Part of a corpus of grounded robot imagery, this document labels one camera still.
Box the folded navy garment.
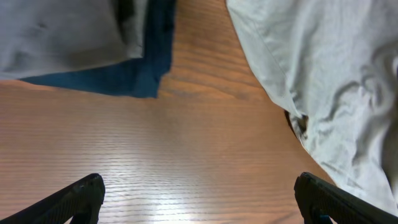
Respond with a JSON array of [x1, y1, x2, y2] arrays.
[[22, 0, 176, 98]]

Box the folded grey garment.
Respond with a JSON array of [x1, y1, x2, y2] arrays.
[[1, 0, 149, 80]]

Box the khaki green shorts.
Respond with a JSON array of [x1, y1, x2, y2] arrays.
[[226, 0, 397, 215]]

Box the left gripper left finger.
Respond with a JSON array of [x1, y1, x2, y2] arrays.
[[1, 174, 105, 224]]

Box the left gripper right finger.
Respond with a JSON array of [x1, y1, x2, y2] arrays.
[[294, 172, 397, 224]]

